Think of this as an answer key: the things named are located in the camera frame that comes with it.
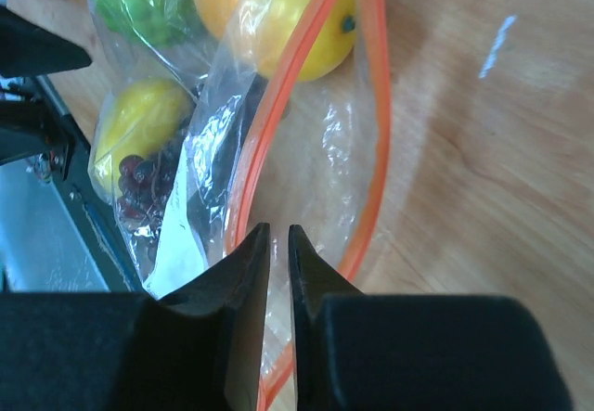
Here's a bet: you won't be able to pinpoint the yellow fake lemon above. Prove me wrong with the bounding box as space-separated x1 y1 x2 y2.
89 77 194 199

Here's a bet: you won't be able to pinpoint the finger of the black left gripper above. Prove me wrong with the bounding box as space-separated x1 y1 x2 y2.
1 100 72 180
1 6 92 77

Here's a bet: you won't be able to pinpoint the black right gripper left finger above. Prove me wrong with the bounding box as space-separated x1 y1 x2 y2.
1 224 270 410

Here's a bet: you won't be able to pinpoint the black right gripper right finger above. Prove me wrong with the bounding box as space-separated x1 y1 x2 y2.
289 225 573 410

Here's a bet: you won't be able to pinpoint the clear zip top bag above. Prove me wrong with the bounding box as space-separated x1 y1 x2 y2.
88 0 391 410

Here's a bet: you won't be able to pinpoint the dark purple fake grapes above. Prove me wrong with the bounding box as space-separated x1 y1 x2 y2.
115 85 261 254

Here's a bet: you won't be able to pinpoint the orange yellow fake mango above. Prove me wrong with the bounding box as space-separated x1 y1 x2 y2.
193 0 356 82

